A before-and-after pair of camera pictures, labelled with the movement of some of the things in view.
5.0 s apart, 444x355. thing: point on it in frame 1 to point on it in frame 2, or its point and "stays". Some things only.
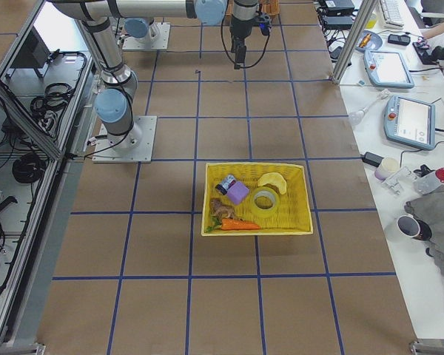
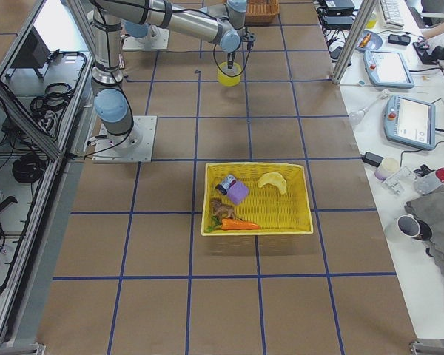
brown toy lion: [220, 210] stays
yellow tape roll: [268, 212] to [229, 77]
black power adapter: [372, 158] stays
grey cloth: [440, 209] stays
